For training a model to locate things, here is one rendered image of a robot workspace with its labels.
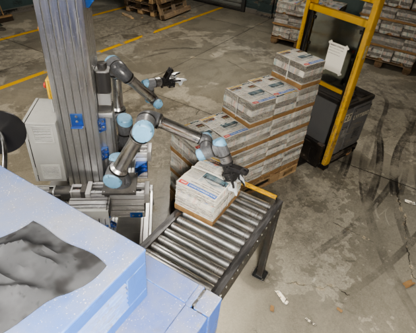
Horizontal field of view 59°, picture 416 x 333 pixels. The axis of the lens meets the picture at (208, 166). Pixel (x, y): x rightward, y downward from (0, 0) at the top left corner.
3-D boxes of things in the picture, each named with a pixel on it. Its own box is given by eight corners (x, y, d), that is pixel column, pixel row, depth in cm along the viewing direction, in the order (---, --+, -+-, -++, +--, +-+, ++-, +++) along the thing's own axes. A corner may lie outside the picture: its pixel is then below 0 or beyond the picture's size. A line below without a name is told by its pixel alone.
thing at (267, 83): (246, 80, 343) (247, 80, 342) (268, 75, 357) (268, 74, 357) (275, 96, 320) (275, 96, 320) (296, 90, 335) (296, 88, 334)
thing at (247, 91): (225, 88, 326) (225, 87, 325) (248, 82, 341) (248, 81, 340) (253, 106, 304) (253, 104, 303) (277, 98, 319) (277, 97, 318)
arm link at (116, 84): (115, 129, 285) (109, 61, 252) (108, 120, 295) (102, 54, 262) (129, 125, 291) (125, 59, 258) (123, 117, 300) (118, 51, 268)
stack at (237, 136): (168, 199, 360) (170, 127, 310) (253, 162, 422) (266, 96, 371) (191, 223, 337) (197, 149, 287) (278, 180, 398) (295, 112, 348)
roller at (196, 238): (173, 224, 232) (173, 219, 229) (238, 259, 215) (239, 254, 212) (168, 229, 229) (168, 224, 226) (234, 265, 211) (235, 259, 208)
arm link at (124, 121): (121, 137, 278) (119, 121, 269) (114, 128, 286) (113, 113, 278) (135, 133, 283) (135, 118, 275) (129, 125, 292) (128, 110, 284)
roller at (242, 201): (210, 185, 264) (209, 182, 260) (270, 212, 247) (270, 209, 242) (207, 191, 262) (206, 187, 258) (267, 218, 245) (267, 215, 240)
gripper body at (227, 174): (230, 176, 230) (223, 160, 226) (242, 176, 224) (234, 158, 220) (224, 183, 224) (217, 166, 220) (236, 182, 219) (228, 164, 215)
